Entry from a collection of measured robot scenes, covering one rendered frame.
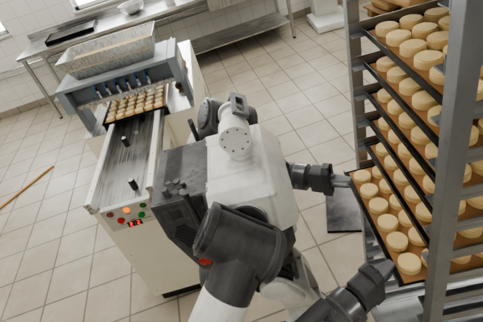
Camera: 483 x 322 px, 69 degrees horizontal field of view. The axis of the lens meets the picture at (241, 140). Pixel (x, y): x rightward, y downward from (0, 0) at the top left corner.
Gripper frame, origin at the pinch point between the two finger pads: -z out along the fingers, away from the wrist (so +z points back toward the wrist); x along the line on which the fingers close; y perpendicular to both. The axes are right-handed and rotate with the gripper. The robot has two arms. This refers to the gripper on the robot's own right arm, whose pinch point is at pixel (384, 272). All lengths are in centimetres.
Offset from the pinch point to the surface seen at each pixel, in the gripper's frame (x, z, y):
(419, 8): 46, -40, 20
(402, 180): 10.2, -19.2, 8.9
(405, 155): 18.5, -19.7, 8.8
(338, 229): -103, -54, 78
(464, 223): 18.9, -9.6, -11.2
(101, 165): -14, 42, 137
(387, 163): 10.2, -22.0, 15.9
